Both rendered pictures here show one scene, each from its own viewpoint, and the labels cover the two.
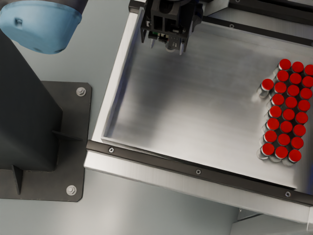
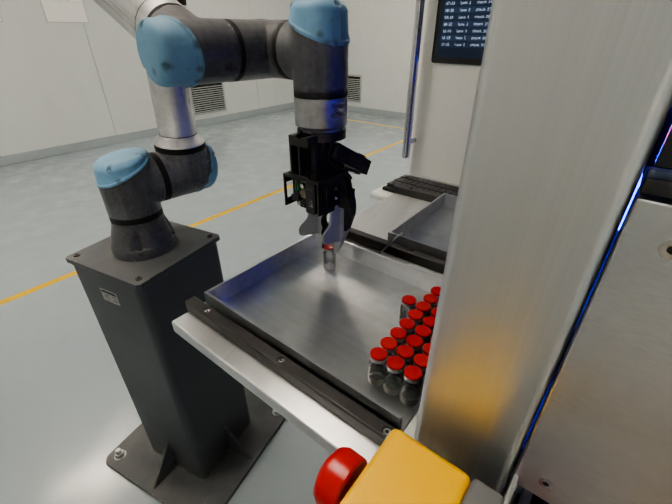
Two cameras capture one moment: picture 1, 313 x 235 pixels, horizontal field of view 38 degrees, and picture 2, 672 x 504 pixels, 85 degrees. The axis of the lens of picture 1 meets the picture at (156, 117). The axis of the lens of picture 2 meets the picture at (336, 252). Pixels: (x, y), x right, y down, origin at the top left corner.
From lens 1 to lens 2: 0.51 m
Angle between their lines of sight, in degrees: 45
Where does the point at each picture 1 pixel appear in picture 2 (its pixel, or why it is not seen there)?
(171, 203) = not seen: outside the picture
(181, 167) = (265, 348)
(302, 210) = not seen: hidden behind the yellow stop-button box
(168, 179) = (244, 363)
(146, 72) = (293, 276)
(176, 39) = (311, 192)
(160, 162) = (245, 336)
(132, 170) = (213, 341)
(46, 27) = (159, 25)
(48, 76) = not seen: hidden behind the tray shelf
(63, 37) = (171, 46)
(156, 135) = (264, 321)
